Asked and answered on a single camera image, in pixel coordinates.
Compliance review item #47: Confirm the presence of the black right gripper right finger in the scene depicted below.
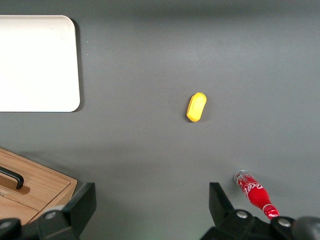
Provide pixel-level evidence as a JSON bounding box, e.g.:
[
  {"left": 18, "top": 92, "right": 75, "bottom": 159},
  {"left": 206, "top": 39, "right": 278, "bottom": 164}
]
[{"left": 199, "top": 182, "right": 320, "bottom": 240}]

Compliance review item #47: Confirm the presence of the wooden drawer cabinet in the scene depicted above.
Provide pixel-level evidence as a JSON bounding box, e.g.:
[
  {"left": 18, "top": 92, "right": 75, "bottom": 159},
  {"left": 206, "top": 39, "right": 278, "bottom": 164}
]
[{"left": 0, "top": 147, "right": 79, "bottom": 226}]

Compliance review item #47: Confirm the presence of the black drawer handle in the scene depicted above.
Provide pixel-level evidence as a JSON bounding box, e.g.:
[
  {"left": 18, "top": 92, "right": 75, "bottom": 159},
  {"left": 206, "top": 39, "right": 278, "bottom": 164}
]
[{"left": 0, "top": 166, "right": 25, "bottom": 190}]

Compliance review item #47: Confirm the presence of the wooden drawer front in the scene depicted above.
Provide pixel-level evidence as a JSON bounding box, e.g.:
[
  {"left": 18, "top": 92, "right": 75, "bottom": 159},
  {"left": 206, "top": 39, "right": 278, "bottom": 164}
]
[
  {"left": 0, "top": 147, "right": 72, "bottom": 212},
  {"left": 0, "top": 192, "right": 40, "bottom": 225}
]

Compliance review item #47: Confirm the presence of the white rectangular tray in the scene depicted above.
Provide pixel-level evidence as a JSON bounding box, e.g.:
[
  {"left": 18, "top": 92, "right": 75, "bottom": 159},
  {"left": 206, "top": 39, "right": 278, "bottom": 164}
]
[{"left": 0, "top": 14, "right": 81, "bottom": 113}]

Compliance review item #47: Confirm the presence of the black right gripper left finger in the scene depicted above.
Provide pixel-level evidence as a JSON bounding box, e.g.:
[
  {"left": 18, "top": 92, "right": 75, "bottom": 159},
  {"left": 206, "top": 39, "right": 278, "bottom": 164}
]
[{"left": 0, "top": 182, "right": 97, "bottom": 240}]

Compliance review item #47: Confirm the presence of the small yellow oval toy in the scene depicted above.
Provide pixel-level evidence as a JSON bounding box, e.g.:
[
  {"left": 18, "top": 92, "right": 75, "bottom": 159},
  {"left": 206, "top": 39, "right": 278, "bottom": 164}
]
[{"left": 185, "top": 92, "right": 208, "bottom": 123}]

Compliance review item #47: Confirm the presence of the red coke bottle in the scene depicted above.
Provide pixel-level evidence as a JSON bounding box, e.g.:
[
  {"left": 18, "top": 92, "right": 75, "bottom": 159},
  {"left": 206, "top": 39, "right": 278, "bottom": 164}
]
[{"left": 233, "top": 169, "right": 281, "bottom": 221}]

